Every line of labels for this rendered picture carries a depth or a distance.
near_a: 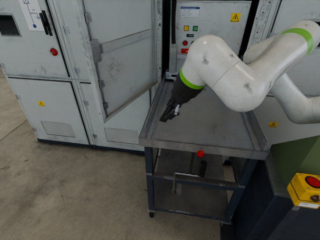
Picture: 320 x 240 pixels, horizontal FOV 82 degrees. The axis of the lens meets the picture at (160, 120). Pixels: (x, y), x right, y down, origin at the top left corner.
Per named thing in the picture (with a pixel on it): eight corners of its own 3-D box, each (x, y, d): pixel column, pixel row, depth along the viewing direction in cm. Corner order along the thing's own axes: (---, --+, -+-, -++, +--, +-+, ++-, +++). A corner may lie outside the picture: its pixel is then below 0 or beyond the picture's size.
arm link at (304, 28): (292, 55, 78) (281, 28, 76) (331, 40, 67) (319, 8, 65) (274, 73, 69) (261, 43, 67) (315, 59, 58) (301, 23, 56)
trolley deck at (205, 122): (265, 160, 87) (270, 151, 84) (139, 145, 95) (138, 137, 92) (239, 94, 142) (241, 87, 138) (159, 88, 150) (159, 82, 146)
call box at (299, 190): (317, 210, 67) (333, 194, 61) (294, 206, 68) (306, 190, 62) (306, 190, 73) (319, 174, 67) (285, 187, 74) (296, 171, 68)
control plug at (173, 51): (175, 73, 133) (176, 48, 123) (168, 73, 134) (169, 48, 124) (176, 69, 140) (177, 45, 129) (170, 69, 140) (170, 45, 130)
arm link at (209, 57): (215, 20, 49) (190, 30, 43) (249, 53, 47) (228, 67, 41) (191, 59, 61) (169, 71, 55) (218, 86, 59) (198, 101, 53)
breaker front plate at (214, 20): (233, 77, 138) (251, 2, 111) (169, 73, 145) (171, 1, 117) (232, 76, 139) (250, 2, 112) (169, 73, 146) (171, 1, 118)
